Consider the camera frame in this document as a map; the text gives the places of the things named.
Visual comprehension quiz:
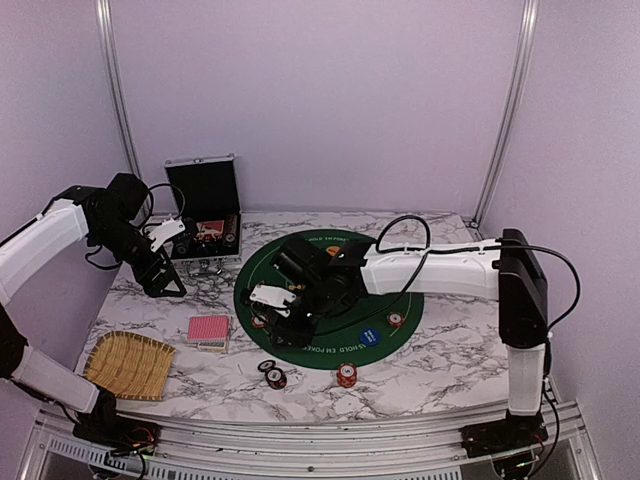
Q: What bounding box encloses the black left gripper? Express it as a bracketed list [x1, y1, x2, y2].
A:
[90, 217, 185, 297]

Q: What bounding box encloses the black poker chip stack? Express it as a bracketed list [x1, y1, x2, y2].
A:
[265, 367, 287, 390]

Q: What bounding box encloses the red poker chip stack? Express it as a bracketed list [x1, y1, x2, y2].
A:
[336, 363, 357, 388]

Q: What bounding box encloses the blue small blind button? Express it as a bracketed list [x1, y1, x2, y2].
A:
[359, 328, 382, 348]

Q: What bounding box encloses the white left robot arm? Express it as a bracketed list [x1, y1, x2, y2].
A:
[1, 173, 187, 445]

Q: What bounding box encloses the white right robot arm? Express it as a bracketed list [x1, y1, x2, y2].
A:
[251, 230, 550, 448]

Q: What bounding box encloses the red playing card deck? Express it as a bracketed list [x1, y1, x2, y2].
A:
[187, 315, 230, 343]

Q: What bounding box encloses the playing card box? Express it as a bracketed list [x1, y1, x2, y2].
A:
[197, 339, 228, 354]

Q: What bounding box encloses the woven bamboo tray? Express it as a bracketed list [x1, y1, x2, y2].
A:
[83, 331, 176, 402]

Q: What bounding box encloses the round green poker mat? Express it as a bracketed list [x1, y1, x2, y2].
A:
[234, 229, 424, 370]

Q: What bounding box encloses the aluminium poker chip case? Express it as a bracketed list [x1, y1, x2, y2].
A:
[164, 153, 242, 277]

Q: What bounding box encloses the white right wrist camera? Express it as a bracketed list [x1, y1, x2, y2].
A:
[249, 284, 297, 311]

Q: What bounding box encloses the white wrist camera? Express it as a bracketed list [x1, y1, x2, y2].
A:
[144, 218, 197, 252]
[249, 284, 297, 311]

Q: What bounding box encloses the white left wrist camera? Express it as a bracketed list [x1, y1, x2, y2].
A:
[144, 218, 197, 252]

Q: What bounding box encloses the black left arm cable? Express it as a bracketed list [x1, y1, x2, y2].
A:
[84, 182, 187, 271]

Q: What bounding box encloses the aluminium front rail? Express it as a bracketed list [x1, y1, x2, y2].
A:
[18, 402, 603, 479]

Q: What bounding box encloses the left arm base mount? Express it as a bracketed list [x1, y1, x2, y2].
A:
[73, 387, 161, 456]

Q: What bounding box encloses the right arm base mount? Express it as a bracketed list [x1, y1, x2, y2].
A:
[460, 411, 549, 458]

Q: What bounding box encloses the left aluminium frame post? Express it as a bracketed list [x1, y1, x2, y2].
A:
[95, 0, 142, 179]

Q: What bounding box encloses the aluminium frame post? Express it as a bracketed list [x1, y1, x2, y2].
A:
[468, 0, 540, 230]
[95, 0, 142, 179]

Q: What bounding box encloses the right aluminium frame post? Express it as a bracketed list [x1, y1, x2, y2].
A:
[468, 0, 540, 230]

